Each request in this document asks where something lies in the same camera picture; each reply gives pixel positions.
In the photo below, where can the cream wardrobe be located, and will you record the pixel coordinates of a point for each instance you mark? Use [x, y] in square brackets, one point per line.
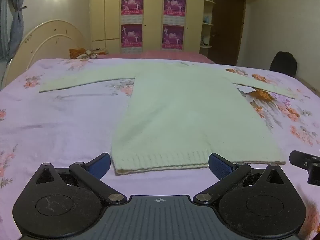
[152, 10]

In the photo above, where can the dark brown door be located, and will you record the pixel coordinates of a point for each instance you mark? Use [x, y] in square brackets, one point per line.
[226, 27]

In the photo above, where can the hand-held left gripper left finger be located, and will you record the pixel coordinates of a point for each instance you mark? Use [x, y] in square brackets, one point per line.
[100, 165]

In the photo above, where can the pink bed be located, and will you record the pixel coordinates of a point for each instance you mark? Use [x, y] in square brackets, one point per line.
[162, 54]

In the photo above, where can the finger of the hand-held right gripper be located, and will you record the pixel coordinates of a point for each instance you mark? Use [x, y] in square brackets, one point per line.
[305, 164]

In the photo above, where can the orange pillow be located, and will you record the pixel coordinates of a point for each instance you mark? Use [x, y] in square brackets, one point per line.
[75, 52]

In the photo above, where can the cream corner shelf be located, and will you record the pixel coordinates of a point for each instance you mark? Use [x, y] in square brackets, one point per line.
[207, 25]

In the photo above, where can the grey-blue curtain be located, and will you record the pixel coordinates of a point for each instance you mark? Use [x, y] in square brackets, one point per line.
[13, 17]

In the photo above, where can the patterned white pillow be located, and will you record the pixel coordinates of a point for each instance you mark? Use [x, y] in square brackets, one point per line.
[87, 54]

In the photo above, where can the light blue shelf ornament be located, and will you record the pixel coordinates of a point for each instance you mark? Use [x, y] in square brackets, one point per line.
[207, 18]

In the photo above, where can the magenta wall poster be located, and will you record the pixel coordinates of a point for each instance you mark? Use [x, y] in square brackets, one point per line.
[132, 3]
[175, 3]
[173, 36]
[131, 35]

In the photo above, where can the pale green knit sweater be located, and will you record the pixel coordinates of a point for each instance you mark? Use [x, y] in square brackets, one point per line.
[180, 110]

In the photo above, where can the floral lilac bed sheet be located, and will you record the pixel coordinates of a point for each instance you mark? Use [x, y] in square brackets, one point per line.
[55, 120]

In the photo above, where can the cream arched headboard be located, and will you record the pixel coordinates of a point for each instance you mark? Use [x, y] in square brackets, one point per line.
[47, 42]

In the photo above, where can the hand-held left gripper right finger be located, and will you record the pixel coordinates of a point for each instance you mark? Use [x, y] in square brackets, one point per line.
[220, 167]

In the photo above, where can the black chair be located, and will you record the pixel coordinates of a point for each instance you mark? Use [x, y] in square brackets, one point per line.
[283, 63]

